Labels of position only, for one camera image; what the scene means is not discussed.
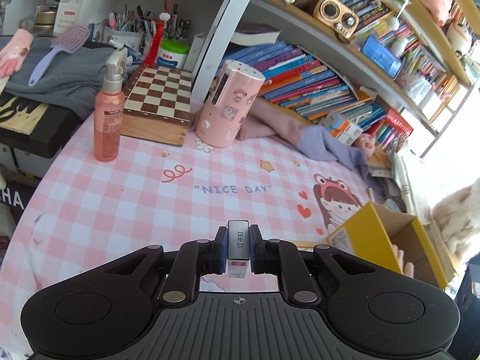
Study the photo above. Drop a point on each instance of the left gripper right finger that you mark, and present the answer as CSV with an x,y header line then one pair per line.
x,y
287,263

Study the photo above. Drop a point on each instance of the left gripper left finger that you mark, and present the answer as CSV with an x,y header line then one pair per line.
x,y
185,267

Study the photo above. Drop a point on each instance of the small red white box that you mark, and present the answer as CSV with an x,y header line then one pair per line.
x,y
238,248

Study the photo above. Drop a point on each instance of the pink knit glove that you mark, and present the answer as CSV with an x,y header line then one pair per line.
x,y
406,267

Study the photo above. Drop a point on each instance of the yellow cardboard box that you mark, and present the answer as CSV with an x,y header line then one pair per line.
x,y
373,232

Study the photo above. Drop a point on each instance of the pink purple cloth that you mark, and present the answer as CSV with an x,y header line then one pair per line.
x,y
313,141

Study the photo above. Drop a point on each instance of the pile of papers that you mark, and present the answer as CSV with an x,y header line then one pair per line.
x,y
405,182

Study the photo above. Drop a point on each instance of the orange white carton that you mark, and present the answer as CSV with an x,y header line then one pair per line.
x,y
341,128

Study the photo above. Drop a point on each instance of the pink pig plush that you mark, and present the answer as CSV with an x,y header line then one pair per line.
x,y
366,143

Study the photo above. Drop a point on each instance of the pink cylinder humidifier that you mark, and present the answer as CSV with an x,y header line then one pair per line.
x,y
228,104

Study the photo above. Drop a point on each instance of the row of books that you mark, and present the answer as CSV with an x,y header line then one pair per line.
x,y
303,86

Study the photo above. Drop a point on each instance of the wooden chess box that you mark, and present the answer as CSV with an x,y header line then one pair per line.
x,y
158,105

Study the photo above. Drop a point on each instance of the red book set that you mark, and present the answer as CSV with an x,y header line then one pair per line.
x,y
391,131

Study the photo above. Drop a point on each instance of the cream fluffy cat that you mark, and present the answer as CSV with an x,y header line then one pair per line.
x,y
457,216

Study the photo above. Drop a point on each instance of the pink spray bottle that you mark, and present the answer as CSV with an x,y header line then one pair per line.
x,y
109,107

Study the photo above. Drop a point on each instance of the green lid cream jar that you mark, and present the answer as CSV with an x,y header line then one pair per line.
x,y
172,53

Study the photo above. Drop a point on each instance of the red tassel ornament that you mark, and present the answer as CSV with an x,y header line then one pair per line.
x,y
149,60

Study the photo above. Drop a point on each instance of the grey clothing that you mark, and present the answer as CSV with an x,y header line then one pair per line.
x,y
70,81

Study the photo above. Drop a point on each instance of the retro wooden radio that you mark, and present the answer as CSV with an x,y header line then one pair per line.
x,y
337,16

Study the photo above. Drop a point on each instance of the purple hairbrush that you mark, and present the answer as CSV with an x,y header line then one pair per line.
x,y
69,41

